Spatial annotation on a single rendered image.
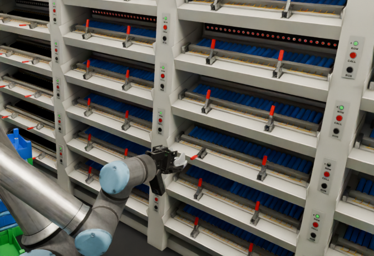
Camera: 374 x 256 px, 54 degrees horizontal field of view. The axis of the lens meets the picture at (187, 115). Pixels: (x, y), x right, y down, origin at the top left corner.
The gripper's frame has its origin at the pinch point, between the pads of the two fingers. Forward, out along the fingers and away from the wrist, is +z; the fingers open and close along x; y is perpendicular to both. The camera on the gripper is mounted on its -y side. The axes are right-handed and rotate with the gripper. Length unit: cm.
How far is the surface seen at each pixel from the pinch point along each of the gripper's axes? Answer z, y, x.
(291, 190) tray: 15.8, -1.0, -38.0
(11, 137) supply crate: -10, -16, 94
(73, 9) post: 14, 50, 87
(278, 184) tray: 16.1, -0.8, -33.0
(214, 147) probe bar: 19.3, 3.5, -3.0
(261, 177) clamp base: 13.9, 0.2, -27.1
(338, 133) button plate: 10, 24, -50
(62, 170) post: 20, -39, 91
